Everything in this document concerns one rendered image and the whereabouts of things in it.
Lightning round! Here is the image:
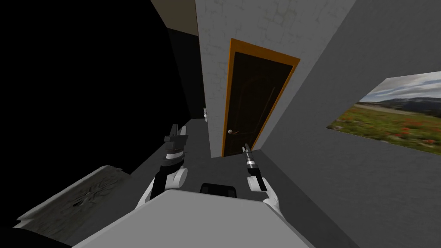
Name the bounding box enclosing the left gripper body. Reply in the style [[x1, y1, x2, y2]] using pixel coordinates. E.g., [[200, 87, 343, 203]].
[[164, 134, 189, 144]]

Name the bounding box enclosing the dark brown door leaf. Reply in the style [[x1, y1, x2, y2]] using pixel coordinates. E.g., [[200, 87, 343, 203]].
[[224, 51, 294, 156]]

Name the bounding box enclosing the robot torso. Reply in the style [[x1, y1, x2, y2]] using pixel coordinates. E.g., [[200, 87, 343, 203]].
[[71, 183, 317, 248]]

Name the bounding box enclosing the landscape picture with red flowers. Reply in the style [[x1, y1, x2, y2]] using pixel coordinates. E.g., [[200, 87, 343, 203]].
[[326, 71, 441, 156]]

